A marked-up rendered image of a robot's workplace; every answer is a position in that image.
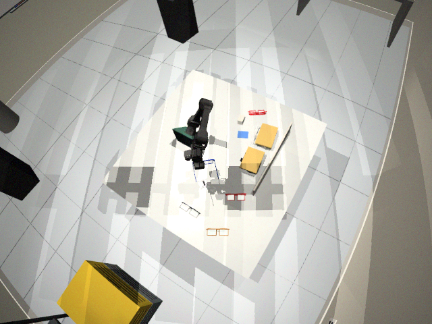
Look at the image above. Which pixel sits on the red glasses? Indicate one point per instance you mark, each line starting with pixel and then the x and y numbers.
pixel 261 112
pixel 232 196

